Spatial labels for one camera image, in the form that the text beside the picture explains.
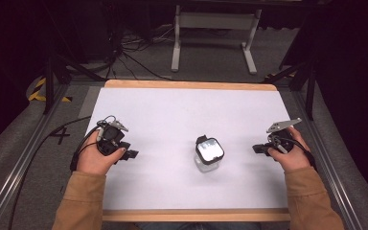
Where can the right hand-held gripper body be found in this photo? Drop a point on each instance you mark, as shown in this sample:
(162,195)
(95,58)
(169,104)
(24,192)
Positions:
(281,137)

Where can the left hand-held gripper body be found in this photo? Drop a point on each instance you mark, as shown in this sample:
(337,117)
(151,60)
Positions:
(111,138)

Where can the clear jar with black lid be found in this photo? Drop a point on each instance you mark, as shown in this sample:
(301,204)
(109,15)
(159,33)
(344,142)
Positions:
(208,152)

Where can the person's right hand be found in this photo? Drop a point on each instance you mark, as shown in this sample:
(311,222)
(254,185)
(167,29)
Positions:
(292,156)

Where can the person's left hand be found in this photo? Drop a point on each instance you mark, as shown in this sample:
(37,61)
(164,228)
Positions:
(93,158)

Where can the white paper sheet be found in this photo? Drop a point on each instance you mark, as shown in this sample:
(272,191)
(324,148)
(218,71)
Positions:
(190,148)

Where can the black metal stand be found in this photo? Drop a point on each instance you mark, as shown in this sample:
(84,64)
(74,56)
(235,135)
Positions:
(300,80)
(60,73)

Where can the yellow black floor tape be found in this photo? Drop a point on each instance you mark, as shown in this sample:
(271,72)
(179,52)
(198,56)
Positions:
(41,92)

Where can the aluminium floor rail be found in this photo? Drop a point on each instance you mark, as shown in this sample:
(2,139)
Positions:
(329,163)
(16,163)

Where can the white metal table frame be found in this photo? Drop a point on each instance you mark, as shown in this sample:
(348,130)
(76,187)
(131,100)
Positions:
(215,38)

